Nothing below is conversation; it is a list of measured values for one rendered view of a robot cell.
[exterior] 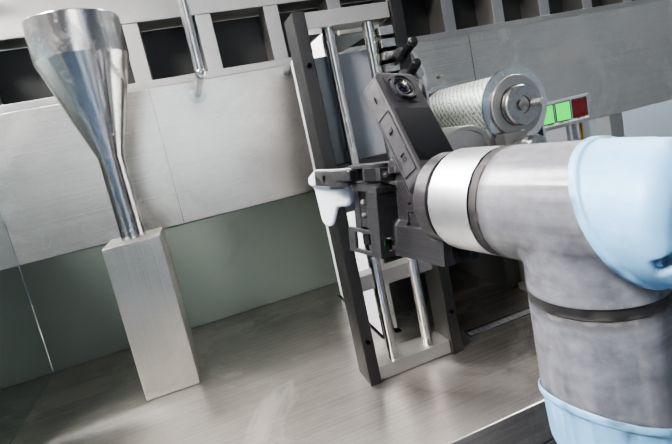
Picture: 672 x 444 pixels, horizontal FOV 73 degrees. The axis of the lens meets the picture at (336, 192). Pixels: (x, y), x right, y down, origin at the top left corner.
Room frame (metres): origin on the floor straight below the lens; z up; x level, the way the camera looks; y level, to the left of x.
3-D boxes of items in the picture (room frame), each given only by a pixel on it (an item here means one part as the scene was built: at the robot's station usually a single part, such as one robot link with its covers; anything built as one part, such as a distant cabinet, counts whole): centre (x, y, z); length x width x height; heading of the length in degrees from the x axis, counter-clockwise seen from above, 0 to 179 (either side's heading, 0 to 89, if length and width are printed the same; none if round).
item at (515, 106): (0.86, -0.37, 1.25); 0.07 x 0.02 x 0.07; 106
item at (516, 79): (0.99, -0.33, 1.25); 0.26 x 0.12 x 0.12; 16
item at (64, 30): (0.77, 0.35, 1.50); 0.14 x 0.14 x 0.06
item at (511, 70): (0.87, -0.37, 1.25); 0.15 x 0.01 x 0.15; 106
